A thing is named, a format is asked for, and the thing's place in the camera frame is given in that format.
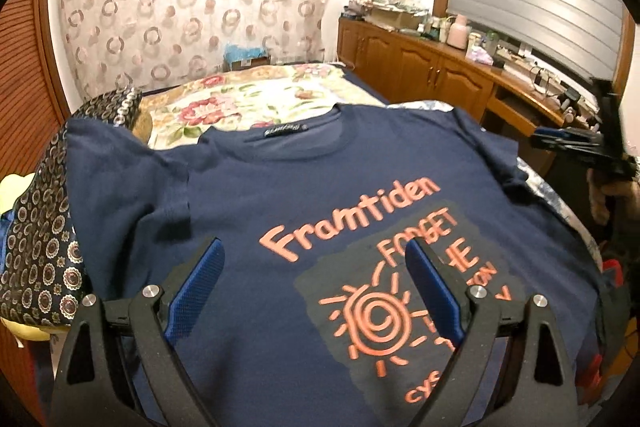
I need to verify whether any navy bed sheet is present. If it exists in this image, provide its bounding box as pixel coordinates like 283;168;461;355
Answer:
345;72;391;105

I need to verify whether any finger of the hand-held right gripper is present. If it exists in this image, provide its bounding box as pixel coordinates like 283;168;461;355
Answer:
530;127;603;155

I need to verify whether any person's right hand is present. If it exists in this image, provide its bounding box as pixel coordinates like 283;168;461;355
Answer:
586;167;623;228

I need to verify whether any cardboard box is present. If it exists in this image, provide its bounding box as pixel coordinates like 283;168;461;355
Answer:
362;4;426;30

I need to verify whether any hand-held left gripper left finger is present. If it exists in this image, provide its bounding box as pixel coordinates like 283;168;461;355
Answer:
47;237;226;427

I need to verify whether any pink bottle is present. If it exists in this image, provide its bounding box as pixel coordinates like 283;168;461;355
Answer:
447;14;471;48

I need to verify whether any stack of folded blankets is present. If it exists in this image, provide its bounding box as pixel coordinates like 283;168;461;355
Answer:
70;87;153;142

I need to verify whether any navy printed t-shirt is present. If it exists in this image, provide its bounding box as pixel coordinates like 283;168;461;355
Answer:
65;104;608;427

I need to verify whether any blue fluffy item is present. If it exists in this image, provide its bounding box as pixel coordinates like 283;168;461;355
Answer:
224;43;268;65

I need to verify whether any wooden cabinet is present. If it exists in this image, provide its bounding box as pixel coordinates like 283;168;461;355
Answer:
337;17;606;148

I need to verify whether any dark medallion patterned cloth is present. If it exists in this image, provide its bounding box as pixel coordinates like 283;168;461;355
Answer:
0;127;96;328

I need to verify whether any floral bed cover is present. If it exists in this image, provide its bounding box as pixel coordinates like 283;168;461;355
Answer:
140;62;361;150

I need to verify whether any wooden slatted door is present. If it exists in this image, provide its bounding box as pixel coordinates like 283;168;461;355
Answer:
0;0;71;178

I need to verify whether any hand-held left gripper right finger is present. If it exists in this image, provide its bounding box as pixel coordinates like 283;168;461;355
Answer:
405;237;596;427

